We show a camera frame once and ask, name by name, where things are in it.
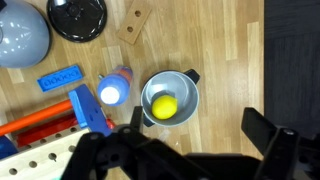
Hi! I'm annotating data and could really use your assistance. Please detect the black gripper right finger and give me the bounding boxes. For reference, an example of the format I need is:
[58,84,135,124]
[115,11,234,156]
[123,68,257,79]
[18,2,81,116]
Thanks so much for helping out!
[240,107,281,154]

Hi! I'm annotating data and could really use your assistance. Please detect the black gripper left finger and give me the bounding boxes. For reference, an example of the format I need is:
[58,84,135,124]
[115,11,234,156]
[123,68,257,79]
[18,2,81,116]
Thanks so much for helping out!
[129,105,145,133]

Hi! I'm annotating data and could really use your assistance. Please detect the yellow toy lemon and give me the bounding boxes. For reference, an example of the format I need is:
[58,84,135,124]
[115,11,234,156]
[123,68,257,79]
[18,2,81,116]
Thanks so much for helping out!
[151,94,179,120]

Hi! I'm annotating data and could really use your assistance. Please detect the wooden blue toy workbench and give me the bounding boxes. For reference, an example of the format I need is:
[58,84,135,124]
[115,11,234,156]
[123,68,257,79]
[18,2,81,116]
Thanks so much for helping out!
[0,83,114,180]

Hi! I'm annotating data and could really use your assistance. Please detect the grey toy pot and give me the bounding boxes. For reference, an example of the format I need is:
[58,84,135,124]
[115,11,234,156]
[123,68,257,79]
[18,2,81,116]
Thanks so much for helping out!
[140,68,201,128]

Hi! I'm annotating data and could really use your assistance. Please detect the red toy bar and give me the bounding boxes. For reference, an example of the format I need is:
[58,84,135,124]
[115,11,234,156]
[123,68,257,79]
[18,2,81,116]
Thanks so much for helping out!
[16,113,116,148]

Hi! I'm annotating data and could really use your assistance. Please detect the orange toy rod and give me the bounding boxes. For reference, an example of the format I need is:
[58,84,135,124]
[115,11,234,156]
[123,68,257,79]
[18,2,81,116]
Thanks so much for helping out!
[0,99,74,137]

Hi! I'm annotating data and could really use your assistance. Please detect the blue craft paint bottle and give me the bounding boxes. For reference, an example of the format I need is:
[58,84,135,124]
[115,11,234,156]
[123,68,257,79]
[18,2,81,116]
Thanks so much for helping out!
[96,65,134,107]

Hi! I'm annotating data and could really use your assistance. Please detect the small blue rectangular block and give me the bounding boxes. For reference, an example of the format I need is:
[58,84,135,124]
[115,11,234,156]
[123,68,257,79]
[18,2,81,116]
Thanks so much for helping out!
[36,64,84,93]

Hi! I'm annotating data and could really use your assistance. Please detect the wooden block with two holes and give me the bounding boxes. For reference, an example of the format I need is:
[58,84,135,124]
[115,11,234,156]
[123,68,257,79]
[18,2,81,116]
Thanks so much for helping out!
[116,0,153,46]

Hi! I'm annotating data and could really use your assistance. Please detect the black round plate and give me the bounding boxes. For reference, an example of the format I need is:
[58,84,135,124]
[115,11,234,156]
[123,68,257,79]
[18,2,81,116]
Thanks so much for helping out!
[46,0,108,43]

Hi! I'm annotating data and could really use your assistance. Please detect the grey kettle black handle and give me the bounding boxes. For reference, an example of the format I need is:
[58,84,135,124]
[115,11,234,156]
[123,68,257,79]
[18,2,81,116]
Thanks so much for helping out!
[0,0,52,69]

